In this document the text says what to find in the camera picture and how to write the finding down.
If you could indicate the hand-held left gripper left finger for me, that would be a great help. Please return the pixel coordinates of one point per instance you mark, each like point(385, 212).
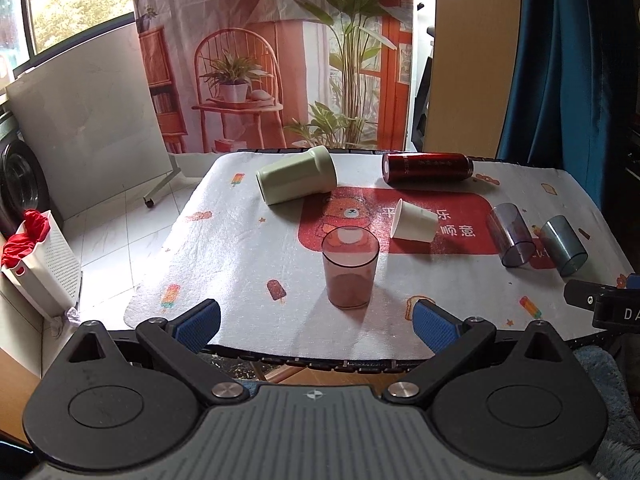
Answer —
point(199, 321)

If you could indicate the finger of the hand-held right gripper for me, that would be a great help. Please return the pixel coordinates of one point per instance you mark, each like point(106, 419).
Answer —
point(582, 294)

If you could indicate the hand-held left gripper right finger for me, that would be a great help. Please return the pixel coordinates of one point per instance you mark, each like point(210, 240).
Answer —
point(434, 324)

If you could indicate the grey-blue transparent cup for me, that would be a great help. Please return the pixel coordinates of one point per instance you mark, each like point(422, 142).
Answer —
point(562, 247)

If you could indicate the purple transparent cup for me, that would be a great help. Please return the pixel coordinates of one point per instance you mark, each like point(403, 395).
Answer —
point(510, 235)

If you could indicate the pink transparent cup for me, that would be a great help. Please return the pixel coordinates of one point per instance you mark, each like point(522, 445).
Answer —
point(350, 282)

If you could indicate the white paper cup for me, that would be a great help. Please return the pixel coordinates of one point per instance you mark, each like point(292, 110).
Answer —
point(412, 222)

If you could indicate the light green cup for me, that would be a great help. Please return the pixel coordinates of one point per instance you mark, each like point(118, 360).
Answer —
point(295, 175)

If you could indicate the printed white table cloth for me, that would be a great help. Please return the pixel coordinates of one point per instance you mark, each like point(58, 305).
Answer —
point(240, 260)

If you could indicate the blue fluffy cloth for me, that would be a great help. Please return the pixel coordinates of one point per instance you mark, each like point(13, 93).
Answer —
point(615, 400)

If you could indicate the white crumpled cloth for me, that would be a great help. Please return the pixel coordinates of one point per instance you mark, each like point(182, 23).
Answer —
point(69, 317)

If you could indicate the red metal bottle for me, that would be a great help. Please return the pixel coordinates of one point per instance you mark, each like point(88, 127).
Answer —
point(425, 167)

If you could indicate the white plastic basket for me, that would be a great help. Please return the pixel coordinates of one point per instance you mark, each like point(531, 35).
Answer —
point(50, 270)

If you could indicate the red cloth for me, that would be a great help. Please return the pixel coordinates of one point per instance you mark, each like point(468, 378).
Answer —
point(27, 235)

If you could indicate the wooden furniture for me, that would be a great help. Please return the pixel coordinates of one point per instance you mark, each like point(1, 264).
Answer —
point(12, 390)

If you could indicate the dark exercise machine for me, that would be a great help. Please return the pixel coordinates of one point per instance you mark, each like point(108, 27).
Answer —
point(420, 110)

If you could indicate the white board on wheels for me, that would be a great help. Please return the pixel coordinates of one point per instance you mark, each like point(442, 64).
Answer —
point(85, 125)

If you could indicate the black round drum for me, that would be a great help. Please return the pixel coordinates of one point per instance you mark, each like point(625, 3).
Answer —
point(20, 175)

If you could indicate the blue curtain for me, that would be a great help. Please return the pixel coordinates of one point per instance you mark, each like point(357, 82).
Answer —
point(565, 60)

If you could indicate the wooden panel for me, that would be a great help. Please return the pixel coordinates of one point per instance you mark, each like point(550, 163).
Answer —
point(470, 60)

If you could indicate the window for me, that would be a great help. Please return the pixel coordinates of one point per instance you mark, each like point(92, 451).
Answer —
point(75, 0)

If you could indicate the printed wall cloth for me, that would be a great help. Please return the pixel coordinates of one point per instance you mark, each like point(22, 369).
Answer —
point(300, 60)

